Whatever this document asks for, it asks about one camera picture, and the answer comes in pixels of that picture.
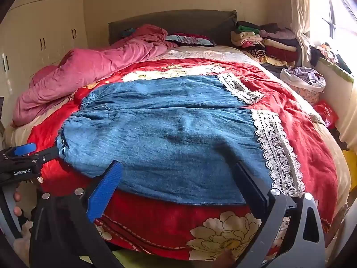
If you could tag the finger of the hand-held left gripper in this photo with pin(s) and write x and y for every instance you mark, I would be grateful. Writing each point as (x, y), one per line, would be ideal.
(47, 155)
(25, 148)

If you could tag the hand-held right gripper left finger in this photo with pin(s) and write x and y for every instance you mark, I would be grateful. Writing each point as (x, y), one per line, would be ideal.
(105, 191)

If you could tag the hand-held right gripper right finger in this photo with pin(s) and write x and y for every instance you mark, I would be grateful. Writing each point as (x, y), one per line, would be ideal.
(248, 189)

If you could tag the blue denim pants lace trim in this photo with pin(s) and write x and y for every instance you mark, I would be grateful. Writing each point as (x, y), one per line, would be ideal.
(167, 134)

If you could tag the person's left hand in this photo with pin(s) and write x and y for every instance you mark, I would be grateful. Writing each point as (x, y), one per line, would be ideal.
(17, 197)

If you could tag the white fluffy item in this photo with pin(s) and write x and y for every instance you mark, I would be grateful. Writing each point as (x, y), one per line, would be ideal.
(23, 243)

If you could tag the yellow-green garment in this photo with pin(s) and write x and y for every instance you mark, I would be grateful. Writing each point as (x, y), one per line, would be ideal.
(153, 260)

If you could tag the red floral blanket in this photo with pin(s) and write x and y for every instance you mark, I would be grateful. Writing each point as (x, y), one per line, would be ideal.
(292, 111)

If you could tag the pink quilt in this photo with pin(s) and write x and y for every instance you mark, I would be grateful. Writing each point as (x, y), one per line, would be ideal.
(83, 69)

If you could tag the yellow container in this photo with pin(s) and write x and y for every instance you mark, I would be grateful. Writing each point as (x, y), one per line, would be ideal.
(350, 169)

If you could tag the red plastic bag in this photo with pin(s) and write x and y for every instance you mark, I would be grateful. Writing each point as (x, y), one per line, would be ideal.
(325, 113)

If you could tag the white bag of clothes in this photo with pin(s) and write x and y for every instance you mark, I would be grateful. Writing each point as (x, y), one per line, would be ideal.
(305, 76)

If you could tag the cream wardrobe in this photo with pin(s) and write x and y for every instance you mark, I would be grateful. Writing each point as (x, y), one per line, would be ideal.
(41, 19)

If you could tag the teal cloth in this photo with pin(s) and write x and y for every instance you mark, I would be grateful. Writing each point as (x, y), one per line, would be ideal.
(127, 31)

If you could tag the pile of folded clothes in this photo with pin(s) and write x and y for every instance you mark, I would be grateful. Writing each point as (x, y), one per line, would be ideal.
(276, 43)

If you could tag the clothes heap on windowsill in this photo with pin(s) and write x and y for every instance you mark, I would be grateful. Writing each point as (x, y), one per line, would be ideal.
(330, 54)

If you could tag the dark floral pillow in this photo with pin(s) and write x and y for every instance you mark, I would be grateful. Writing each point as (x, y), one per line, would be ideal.
(192, 40)

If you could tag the grey padded headboard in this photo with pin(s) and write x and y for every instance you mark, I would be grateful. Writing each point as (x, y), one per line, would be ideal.
(195, 22)

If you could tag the cream curtain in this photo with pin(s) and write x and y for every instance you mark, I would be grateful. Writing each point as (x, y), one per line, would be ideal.
(299, 14)

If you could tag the window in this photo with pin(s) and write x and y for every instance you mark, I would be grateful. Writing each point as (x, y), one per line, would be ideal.
(337, 8)

